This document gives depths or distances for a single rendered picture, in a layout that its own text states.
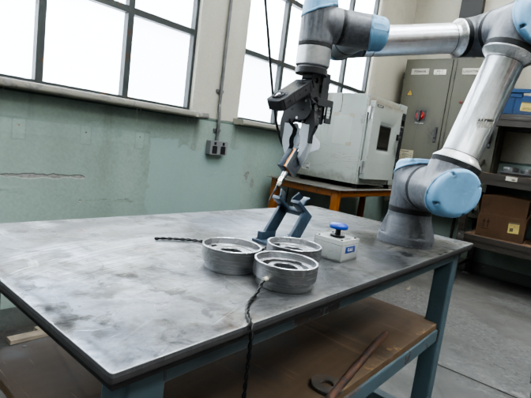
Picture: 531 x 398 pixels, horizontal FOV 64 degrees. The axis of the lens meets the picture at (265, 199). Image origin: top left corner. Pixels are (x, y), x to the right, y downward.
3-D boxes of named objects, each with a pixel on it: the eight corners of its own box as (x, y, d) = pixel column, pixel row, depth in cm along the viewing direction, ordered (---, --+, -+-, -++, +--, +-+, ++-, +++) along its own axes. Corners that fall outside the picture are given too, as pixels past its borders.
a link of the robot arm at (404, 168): (419, 205, 124) (427, 159, 122) (446, 214, 111) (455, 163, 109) (381, 201, 122) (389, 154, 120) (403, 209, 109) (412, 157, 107)
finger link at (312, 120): (318, 143, 92) (319, 102, 91) (314, 143, 91) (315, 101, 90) (300, 144, 95) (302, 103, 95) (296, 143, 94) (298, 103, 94)
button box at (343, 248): (340, 263, 88) (344, 240, 87) (311, 253, 92) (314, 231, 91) (359, 258, 94) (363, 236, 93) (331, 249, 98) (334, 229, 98)
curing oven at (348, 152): (364, 190, 290) (379, 93, 281) (293, 177, 328) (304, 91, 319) (401, 190, 337) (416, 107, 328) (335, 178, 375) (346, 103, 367)
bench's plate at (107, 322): (109, 394, 39) (111, 374, 39) (-64, 237, 77) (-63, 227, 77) (472, 249, 131) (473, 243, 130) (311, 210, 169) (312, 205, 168)
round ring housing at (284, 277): (274, 269, 77) (277, 247, 77) (325, 286, 72) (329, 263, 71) (238, 280, 69) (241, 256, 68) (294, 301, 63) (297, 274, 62)
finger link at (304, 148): (323, 167, 96) (325, 125, 96) (306, 165, 92) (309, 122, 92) (312, 167, 99) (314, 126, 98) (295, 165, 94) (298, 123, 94)
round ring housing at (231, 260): (186, 264, 74) (190, 241, 74) (225, 255, 83) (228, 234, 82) (234, 281, 68) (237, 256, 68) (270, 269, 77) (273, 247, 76)
